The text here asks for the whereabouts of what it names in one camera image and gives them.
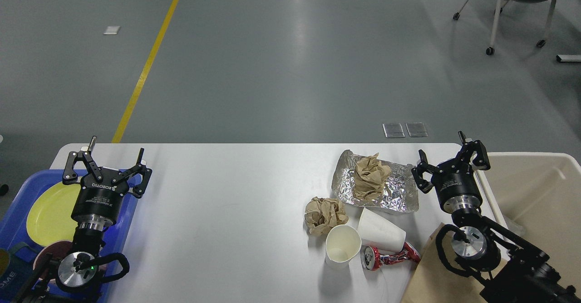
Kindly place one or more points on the white floor marker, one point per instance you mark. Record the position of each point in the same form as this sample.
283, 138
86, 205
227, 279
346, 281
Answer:
112, 30

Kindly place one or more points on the brown paper bag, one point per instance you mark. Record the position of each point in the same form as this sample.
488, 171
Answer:
432, 283

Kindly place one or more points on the white paper cup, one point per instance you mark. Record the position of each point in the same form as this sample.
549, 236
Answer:
342, 244
379, 232

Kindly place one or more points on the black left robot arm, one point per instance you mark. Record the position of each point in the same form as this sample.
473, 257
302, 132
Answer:
78, 165

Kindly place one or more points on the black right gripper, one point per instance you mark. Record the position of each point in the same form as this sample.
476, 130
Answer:
455, 184

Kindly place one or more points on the yellow plastic plate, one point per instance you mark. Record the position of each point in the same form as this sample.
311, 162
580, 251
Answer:
49, 219

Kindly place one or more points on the right metal floor plate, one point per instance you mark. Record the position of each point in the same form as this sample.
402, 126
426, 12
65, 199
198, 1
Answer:
416, 129

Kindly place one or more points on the tipped white paper cup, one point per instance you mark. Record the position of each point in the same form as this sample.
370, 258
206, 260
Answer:
379, 232

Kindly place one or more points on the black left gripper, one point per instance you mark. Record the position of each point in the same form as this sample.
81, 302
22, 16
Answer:
100, 201

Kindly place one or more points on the crumpled aluminium foil sheet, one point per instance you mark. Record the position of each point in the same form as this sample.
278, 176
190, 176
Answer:
400, 193

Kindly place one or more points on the blue plastic tray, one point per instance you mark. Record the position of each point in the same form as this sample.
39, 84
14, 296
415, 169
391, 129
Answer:
13, 225

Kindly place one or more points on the pink mug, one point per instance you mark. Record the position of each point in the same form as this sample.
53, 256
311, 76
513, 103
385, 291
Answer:
50, 251

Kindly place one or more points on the crumpled brown paper on foil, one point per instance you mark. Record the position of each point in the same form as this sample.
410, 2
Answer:
370, 177

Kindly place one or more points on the beige plastic bin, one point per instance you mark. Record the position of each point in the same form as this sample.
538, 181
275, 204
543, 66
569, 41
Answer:
539, 196

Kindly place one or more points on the metal floor plate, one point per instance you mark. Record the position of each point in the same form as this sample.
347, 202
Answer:
393, 130
416, 129

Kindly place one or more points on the dark teal mug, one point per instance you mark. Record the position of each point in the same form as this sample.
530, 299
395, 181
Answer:
16, 266

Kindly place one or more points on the left metal floor plate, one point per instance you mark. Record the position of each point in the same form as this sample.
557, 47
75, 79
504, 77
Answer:
393, 130

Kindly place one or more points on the white bar on floor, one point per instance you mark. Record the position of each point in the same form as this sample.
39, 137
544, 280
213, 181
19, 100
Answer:
568, 58

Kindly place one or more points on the crushed red soda can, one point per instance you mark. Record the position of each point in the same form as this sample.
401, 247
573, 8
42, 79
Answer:
372, 259

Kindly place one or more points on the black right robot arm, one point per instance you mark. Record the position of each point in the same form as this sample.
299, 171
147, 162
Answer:
510, 268

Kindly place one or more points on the crumpled brown paper ball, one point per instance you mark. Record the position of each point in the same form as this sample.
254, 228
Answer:
323, 214

